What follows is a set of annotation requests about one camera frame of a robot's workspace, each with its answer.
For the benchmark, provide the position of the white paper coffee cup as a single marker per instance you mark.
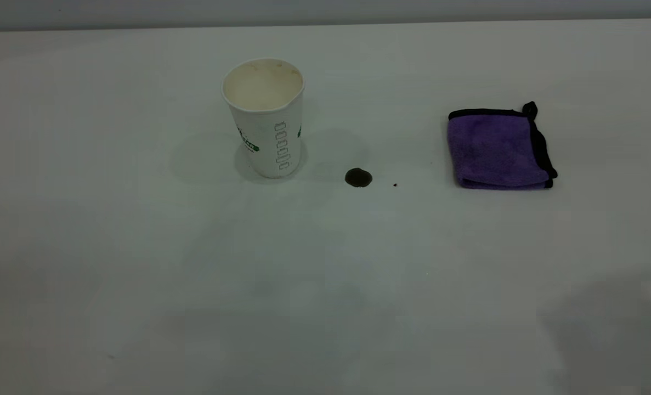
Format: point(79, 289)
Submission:
point(265, 142)

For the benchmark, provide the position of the purple cloth with black trim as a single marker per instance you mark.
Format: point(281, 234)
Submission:
point(495, 148)

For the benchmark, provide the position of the dark brown coffee spill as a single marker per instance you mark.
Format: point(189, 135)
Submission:
point(358, 178)

